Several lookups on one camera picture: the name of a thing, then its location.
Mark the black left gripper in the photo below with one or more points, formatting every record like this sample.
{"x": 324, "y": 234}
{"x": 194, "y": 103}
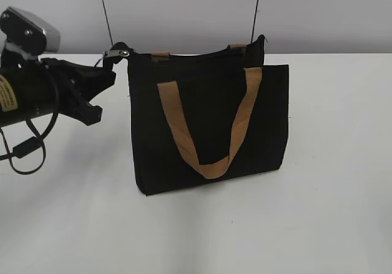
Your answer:
{"x": 68, "y": 79}

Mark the black canvas tote bag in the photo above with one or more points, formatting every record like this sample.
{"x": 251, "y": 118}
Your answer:
{"x": 211, "y": 87}

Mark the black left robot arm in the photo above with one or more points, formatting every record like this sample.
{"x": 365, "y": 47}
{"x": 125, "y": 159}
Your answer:
{"x": 39, "y": 88}

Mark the rear tan webbing handle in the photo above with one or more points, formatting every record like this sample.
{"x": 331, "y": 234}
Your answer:
{"x": 165, "y": 55}

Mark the tan webbing handle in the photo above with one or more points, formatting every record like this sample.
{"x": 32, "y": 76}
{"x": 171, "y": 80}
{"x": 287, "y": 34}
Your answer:
{"x": 165, "y": 55}
{"x": 173, "y": 109}

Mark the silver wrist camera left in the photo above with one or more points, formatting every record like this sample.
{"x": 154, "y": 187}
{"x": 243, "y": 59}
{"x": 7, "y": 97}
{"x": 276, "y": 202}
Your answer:
{"x": 27, "y": 34}

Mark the front tan webbing handle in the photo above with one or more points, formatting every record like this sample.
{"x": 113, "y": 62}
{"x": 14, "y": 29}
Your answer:
{"x": 173, "y": 109}

